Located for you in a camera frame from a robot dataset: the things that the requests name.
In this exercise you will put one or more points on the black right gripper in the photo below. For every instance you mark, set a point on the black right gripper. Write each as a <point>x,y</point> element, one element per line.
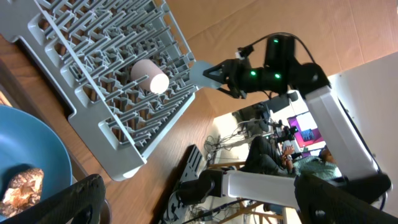
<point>230,72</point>

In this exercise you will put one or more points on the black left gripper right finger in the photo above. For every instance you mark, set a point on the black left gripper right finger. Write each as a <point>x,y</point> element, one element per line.
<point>321,201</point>

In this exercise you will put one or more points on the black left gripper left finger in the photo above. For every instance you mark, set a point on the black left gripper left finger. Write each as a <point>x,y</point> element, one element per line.
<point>81,202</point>

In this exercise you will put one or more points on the brown shiitake mushroom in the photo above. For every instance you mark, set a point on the brown shiitake mushroom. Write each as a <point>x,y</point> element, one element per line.
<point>23,191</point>

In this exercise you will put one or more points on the large blue bowl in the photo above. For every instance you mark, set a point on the large blue bowl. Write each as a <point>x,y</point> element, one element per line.
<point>27,142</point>

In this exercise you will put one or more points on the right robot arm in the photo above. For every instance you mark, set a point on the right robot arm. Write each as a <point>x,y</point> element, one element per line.
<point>280,72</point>

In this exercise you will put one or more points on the grey dishwasher rack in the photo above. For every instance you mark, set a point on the grey dishwasher rack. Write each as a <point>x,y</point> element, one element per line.
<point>87,49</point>

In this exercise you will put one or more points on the pink cup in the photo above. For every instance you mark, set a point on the pink cup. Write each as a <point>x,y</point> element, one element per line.
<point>156,82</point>

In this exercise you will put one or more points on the seated person in background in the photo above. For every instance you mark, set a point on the seated person in background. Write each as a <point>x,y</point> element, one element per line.
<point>263,159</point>

